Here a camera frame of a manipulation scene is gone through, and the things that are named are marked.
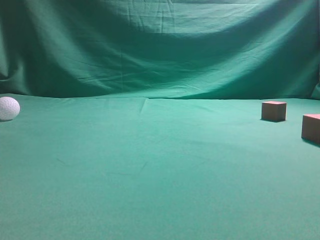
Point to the green cloth cover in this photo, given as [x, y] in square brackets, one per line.
[141, 120]

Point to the far orange cube block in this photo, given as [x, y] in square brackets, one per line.
[273, 111]

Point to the white dimpled golf ball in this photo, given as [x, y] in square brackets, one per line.
[9, 108]

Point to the near orange cube block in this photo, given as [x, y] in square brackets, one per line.
[311, 128]

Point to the orange cube block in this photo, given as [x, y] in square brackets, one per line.
[311, 128]
[273, 111]

